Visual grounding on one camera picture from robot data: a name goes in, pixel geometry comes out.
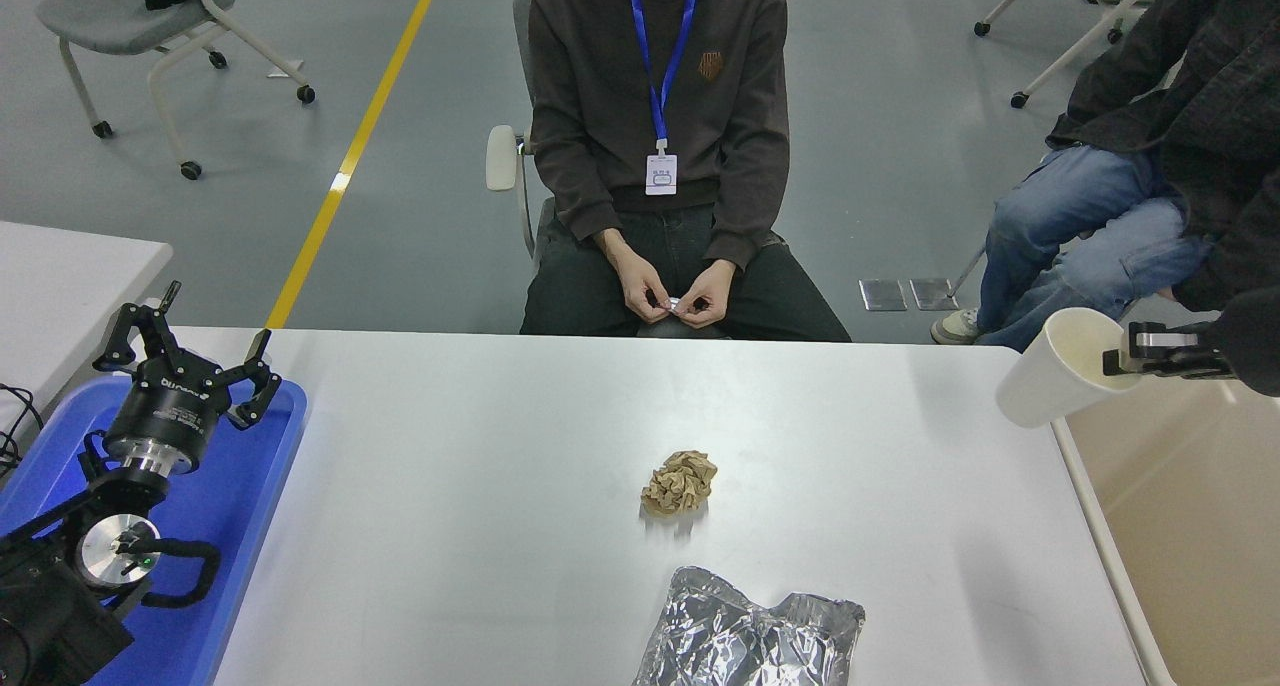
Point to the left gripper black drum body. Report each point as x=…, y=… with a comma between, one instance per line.
x=170, y=406

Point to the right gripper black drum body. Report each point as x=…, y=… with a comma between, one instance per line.
x=1255, y=346

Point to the white paper cup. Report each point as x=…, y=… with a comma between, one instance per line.
x=1050, y=386

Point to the silver foil tray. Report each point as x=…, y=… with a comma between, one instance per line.
x=740, y=636

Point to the person's right hand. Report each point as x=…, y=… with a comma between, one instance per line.
x=642, y=291

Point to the person's left hand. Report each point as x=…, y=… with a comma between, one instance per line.
x=705, y=296

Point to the white side table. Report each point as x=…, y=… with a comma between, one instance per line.
x=60, y=286

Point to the blue plastic tray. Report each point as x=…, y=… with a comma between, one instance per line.
x=230, y=506

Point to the person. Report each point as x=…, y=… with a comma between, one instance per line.
x=620, y=86
x=1080, y=216

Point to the large pale beige bin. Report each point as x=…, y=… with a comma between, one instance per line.
x=1190, y=526

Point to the metal floor socket plate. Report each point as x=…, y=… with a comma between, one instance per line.
x=884, y=295
x=934, y=294

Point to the white paper scrap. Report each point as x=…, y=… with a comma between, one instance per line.
x=287, y=67

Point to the grey office chair white armrests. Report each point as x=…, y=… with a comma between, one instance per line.
x=500, y=156

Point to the crumpled tan paper ball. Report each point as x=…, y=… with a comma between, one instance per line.
x=680, y=484

